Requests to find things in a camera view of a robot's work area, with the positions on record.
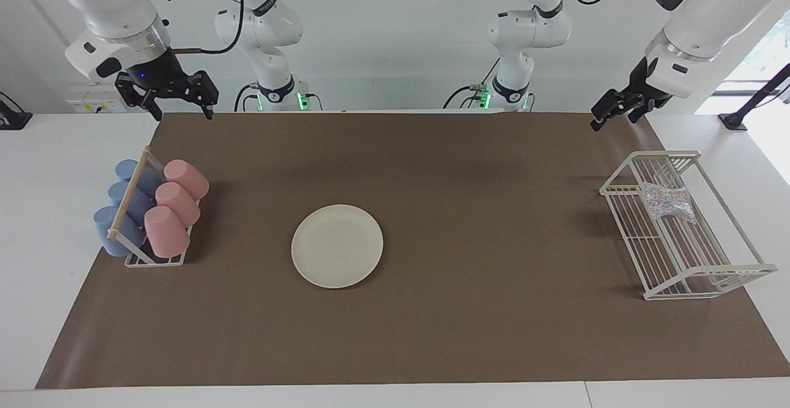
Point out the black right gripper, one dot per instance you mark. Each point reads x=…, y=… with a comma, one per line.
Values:
x=154, y=71

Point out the pink plastic cup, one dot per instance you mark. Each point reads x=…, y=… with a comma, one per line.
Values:
x=185, y=178
x=165, y=232
x=178, y=203

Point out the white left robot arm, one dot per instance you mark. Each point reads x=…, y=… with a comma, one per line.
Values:
x=710, y=19

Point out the brown table mat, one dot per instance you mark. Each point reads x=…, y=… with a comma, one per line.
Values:
x=463, y=241

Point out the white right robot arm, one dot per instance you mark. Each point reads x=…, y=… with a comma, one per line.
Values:
x=111, y=7

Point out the blue plastic cup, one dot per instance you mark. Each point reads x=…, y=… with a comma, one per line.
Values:
x=117, y=192
x=126, y=168
x=103, y=223

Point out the black table clamp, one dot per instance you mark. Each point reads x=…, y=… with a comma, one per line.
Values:
x=12, y=118

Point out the white wall power outlet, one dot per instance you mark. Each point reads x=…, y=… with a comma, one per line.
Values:
x=92, y=100

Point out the cream round plate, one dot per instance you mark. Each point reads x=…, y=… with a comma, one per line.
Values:
x=337, y=246

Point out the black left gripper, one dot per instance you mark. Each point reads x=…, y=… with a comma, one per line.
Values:
x=642, y=87

